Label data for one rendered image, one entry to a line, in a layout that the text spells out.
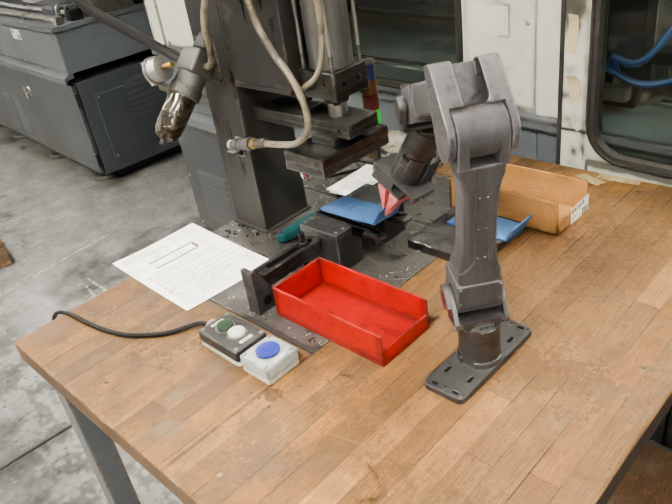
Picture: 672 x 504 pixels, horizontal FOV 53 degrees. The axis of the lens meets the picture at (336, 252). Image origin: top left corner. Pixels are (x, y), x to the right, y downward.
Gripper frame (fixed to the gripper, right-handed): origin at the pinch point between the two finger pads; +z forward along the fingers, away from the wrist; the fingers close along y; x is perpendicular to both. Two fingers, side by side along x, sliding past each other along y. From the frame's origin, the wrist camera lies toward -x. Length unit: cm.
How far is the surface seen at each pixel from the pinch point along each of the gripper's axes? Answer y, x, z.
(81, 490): 34, 38, 140
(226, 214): 109, -79, 143
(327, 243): 4.7, 7.5, 9.8
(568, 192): -18.0, -36.3, -4.5
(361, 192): 11.0, -8.4, 8.9
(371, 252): 0.0, -2.2, 13.3
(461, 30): 33, -63, -5
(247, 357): -6.1, 36.1, 10.6
